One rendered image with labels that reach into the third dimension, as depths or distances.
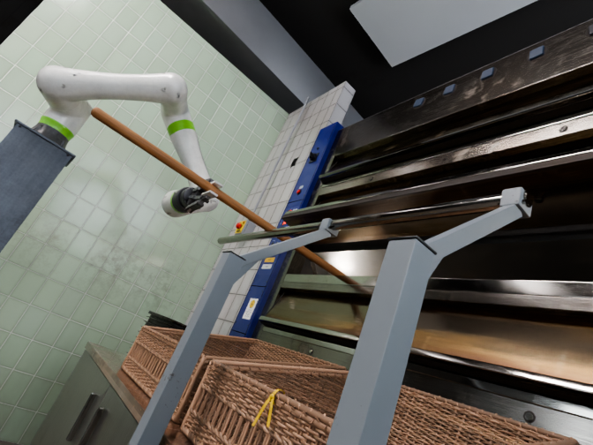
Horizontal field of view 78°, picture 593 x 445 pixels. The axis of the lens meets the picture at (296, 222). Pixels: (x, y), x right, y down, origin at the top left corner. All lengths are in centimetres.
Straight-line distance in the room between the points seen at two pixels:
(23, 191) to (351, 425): 146
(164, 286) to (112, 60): 142
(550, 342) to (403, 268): 63
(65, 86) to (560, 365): 169
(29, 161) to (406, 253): 146
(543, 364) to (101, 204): 217
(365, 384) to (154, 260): 212
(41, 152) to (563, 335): 171
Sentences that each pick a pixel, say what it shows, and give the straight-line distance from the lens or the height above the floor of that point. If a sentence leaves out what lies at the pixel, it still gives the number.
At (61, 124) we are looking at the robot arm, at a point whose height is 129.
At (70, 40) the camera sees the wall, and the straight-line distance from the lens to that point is 269.
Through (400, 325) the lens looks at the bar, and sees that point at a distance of 42.
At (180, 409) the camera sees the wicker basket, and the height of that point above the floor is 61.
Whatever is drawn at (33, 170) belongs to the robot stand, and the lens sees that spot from 167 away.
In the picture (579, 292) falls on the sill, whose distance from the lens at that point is 103.
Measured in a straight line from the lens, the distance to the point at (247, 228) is 229.
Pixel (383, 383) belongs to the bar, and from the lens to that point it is 41.
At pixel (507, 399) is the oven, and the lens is 100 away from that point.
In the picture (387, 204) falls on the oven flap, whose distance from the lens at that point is 130.
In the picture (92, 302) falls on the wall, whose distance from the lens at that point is 239.
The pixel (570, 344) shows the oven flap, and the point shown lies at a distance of 100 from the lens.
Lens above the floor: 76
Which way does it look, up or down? 22 degrees up
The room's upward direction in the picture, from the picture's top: 23 degrees clockwise
